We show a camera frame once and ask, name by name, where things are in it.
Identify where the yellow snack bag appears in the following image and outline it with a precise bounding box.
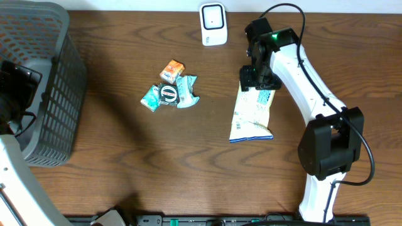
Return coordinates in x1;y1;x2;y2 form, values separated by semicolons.
229;86;275;143

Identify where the teal snack packet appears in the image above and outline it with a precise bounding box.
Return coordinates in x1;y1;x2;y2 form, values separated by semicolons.
176;75;200;109

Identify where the orange small box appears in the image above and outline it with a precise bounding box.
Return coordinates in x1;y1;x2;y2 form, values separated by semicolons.
160;60;185;84

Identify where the black round-logo packet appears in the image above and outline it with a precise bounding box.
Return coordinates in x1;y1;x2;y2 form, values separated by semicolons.
158;83;179;106

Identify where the teal small box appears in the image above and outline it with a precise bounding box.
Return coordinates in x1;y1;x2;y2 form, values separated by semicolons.
140;85;160;112

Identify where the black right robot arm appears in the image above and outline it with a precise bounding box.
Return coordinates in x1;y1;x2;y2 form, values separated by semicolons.
239;18;364;223

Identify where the white barcode scanner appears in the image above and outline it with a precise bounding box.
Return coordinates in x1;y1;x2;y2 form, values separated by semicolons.
199;3;228;46

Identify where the grey plastic mesh basket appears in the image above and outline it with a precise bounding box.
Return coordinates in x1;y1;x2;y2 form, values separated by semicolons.
1;1;87;167

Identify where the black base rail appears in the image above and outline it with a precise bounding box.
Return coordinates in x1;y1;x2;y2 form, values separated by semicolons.
65;205;371;226

